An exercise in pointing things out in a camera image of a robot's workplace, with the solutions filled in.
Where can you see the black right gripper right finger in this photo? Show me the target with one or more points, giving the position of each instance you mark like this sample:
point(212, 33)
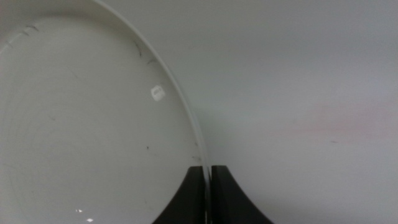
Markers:
point(230, 202)

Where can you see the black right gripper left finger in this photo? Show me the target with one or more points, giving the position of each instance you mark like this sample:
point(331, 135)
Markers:
point(186, 202)

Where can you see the white shallow plastic bowl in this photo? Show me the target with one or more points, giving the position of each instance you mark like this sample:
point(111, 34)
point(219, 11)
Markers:
point(87, 118)

